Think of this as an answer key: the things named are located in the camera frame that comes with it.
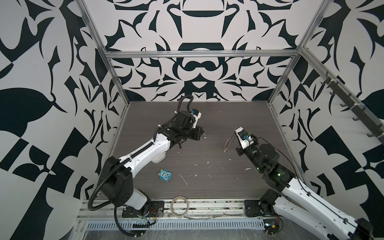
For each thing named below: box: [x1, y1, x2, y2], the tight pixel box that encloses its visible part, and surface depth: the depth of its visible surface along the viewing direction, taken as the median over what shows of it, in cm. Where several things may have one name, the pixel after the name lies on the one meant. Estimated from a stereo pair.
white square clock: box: [151, 152, 167, 164], surface depth 89 cm
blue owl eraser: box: [158, 169, 173, 182], surface depth 85 cm
